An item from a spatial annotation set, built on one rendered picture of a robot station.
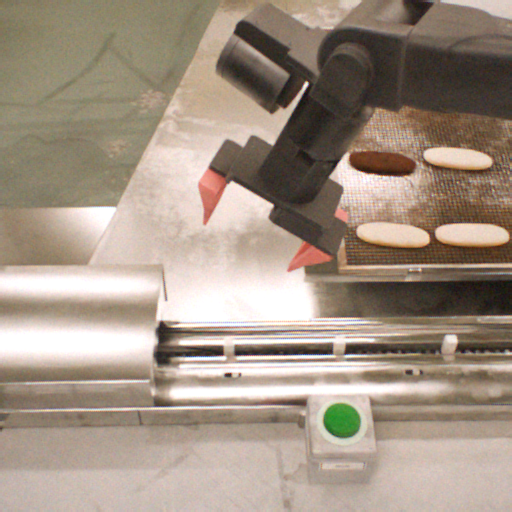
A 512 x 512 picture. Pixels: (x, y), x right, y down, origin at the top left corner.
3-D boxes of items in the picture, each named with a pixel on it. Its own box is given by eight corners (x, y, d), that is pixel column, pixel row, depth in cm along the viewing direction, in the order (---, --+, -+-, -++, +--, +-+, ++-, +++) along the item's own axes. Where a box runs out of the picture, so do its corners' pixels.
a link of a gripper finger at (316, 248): (299, 301, 65) (344, 245, 58) (236, 266, 64) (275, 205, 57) (316, 256, 69) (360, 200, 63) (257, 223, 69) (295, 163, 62)
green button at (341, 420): (324, 442, 70) (325, 435, 69) (321, 409, 73) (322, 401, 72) (361, 442, 70) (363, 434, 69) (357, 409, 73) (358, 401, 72)
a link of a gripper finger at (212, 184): (237, 267, 64) (276, 206, 57) (173, 231, 64) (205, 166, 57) (259, 224, 69) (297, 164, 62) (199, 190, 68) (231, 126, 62)
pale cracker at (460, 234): (436, 246, 90) (438, 242, 89) (433, 224, 92) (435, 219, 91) (510, 248, 90) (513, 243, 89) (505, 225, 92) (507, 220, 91)
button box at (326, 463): (301, 500, 77) (306, 454, 69) (297, 437, 82) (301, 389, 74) (371, 499, 77) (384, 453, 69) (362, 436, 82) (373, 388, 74)
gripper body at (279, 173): (319, 242, 59) (360, 188, 53) (220, 185, 58) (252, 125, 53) (336, 199, 63) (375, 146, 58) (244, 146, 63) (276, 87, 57)
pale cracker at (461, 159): (423, 165, 98) (424, 160, 97) (423, 147, 100) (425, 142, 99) (491, 172, 97) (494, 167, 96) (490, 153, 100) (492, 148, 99)
